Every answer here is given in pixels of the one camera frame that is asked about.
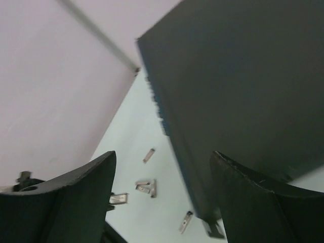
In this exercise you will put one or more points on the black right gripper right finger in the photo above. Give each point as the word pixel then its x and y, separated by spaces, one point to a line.
pixel 257 208

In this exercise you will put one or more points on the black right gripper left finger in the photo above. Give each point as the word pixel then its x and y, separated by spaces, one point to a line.
pixel 69 208

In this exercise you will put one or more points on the silver SFP module on pair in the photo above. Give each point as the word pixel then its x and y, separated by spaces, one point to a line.
pixel 143 182

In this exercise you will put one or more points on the SFP module centre upright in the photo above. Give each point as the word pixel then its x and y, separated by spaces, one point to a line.
pixel 185 221

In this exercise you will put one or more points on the SFP module blue latch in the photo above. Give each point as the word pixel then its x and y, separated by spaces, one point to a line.
pixel 144 188

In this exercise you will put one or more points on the silver SFP module upright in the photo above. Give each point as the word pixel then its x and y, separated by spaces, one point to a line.
pixel 148 155

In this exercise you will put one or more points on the black blue network switch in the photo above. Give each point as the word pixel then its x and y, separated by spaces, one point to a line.
pixel 244 78

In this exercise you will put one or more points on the aluminium frame post left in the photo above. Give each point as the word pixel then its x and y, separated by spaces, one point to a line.
pixel 95 30

